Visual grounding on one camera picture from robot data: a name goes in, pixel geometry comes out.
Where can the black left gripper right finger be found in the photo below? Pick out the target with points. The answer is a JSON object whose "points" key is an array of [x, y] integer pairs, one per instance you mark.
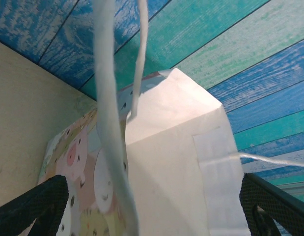
{"points": [[272, 209]]}

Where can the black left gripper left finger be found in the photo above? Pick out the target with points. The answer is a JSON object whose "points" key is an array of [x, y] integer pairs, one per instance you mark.
{"points": [[43, 199]]}

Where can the white printed paper bag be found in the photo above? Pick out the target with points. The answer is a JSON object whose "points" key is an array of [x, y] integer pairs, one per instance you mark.
{"points": [[166, 147]]}

